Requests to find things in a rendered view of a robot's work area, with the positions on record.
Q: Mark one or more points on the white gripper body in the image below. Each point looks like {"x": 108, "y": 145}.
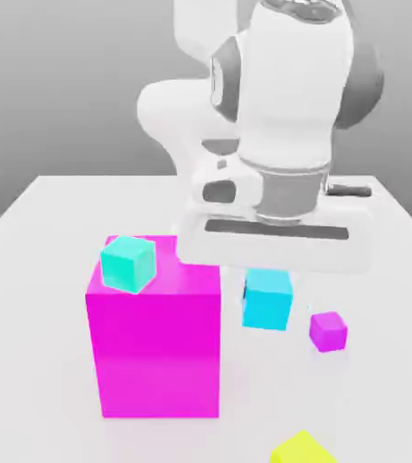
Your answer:
{"x": 274, "y": 249}

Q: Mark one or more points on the small cyan cube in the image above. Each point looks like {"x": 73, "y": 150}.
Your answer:
{"x": 266, "y": 304}

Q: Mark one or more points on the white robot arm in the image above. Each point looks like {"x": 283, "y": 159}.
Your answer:
{"x": 285, "y": 108}

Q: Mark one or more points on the small purple cube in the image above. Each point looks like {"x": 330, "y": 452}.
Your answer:
{"x": 327, "y": 332}

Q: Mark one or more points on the small turquoise cube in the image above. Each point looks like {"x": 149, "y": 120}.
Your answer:
{"x": 128, "y": 266}

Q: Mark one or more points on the small yellow cube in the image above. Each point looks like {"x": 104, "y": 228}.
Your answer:
{"x": 300, "y": 450}

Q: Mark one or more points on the large magenta box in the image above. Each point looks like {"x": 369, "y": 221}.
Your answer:
{"x": 155, "y": 347}

